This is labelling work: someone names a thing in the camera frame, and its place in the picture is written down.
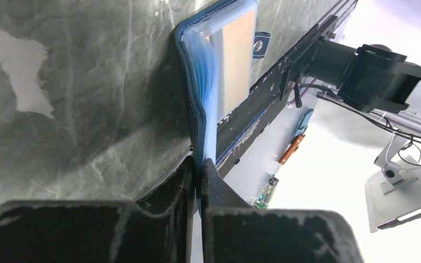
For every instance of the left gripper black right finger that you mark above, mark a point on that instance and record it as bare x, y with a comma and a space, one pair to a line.
233, 231

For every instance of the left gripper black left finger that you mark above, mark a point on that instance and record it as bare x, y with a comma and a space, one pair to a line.
152, 228

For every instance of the blue leather card holder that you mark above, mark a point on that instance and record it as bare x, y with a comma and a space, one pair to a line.
199, 64

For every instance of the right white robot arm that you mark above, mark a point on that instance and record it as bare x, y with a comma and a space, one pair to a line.
370, 77

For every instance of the green circuit board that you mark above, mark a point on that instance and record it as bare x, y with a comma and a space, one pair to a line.
264, 198

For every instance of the orange blue tool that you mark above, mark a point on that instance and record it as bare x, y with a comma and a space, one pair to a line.
297, 136

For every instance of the black base frame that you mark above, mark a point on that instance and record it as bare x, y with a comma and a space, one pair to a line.
269, 94

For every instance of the white camera stand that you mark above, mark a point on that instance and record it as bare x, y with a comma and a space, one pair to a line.
393, 194

